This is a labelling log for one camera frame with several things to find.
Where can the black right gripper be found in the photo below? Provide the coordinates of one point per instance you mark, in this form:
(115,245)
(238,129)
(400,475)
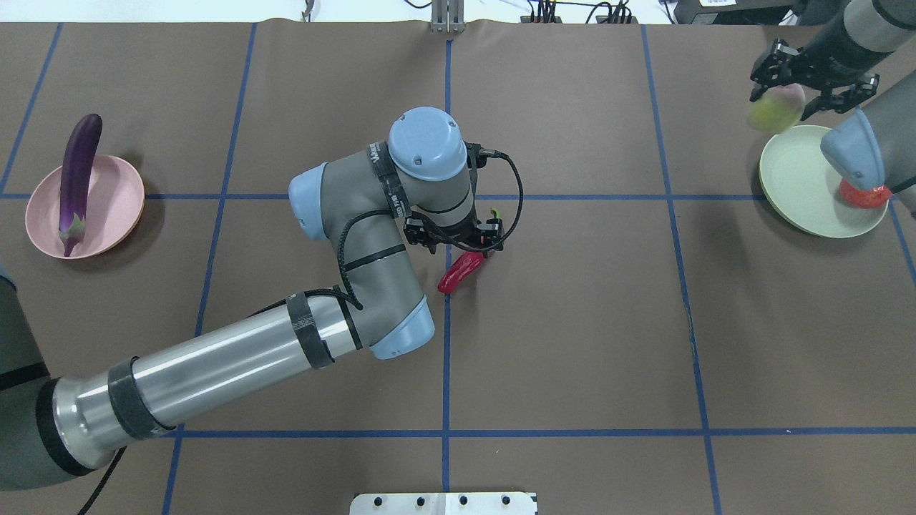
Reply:
(821,66)

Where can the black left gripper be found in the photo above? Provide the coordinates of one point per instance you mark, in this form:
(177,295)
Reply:
(420,234)

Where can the red chili pepper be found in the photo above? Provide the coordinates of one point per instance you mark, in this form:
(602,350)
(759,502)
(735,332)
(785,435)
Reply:
(468,262)

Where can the yellow green peach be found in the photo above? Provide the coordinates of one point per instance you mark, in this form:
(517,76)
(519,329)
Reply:
(779,109)

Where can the purple eggplant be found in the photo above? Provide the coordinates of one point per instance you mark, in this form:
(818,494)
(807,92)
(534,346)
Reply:
(76,171)

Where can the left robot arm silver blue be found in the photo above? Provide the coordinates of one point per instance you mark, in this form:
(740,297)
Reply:
(416,187)

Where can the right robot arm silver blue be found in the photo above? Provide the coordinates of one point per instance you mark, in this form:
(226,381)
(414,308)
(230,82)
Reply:
(875,145)

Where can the green plate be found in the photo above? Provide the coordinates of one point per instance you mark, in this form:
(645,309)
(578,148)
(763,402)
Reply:
(804,188)

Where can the pink plate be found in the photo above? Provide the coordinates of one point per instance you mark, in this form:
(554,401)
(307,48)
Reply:
(115,202)

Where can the aluminium frame post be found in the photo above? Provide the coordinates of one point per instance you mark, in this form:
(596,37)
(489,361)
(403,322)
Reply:
(447,16)

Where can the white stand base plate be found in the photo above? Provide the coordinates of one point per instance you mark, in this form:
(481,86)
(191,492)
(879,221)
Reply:
(480,502)

